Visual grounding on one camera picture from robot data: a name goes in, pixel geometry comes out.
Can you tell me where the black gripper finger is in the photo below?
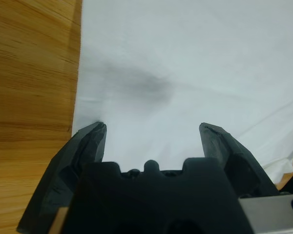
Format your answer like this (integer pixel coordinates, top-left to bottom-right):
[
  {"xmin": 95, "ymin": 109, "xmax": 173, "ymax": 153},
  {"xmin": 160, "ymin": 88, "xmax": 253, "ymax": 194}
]
[
  {"xmin": 17, "ymin": 121, "xmax": 107, "ymax": 234},
  {"xmin": 199, "ymin": 122, "xmax": 281, "ymax": 198}
]

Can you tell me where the white T-shirt with small print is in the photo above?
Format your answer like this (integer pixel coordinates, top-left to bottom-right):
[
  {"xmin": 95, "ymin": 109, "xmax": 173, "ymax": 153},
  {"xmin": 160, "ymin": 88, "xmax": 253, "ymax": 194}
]
[{"xmin": 72, "ymin": 0, "xmax": 293, "ymax": 186}]

